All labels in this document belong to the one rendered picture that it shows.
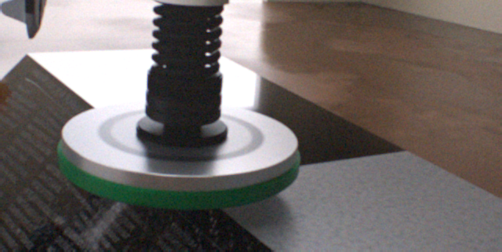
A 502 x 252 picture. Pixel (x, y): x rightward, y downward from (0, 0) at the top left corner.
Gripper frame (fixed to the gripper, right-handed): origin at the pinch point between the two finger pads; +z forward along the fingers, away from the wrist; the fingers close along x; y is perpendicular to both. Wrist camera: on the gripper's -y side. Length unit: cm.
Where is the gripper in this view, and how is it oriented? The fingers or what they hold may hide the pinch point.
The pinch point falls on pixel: (36, 31)
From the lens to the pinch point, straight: 116.9
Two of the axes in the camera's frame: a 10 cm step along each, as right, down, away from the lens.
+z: -1.5, 9.4, 3.2
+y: -9.9, -1.4, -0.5
